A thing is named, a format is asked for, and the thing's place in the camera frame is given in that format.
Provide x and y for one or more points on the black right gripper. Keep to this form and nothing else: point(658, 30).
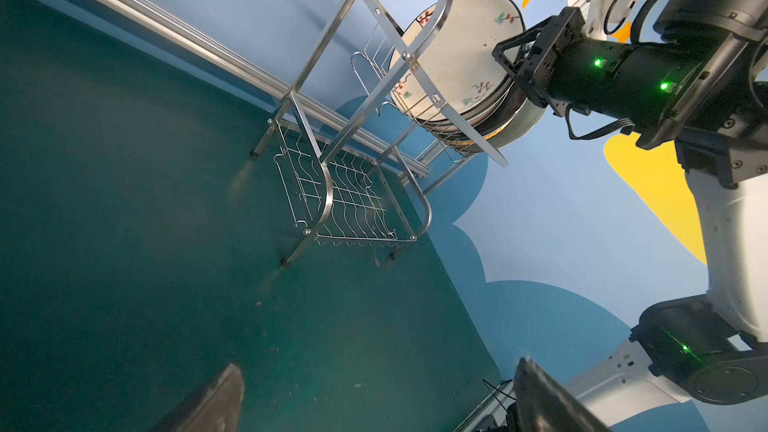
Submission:
point(534, 66)

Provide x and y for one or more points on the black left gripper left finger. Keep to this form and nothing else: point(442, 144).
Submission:
point(216, 406)

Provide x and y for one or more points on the steel two-tier dish rack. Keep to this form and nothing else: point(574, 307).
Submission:
point(347, 198)

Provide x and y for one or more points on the cream floral plate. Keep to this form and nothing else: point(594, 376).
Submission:
point(459, 60)

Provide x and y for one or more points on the aluminium back frame rail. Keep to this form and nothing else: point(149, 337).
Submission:
point(162, 23)

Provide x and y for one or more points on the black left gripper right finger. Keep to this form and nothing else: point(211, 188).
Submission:
point(542, 404)

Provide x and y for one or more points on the large pale green plate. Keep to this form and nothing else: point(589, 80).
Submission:
point(510, 122)

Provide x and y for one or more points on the white plate with black motif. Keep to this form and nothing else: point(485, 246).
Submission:
point(474, 118)

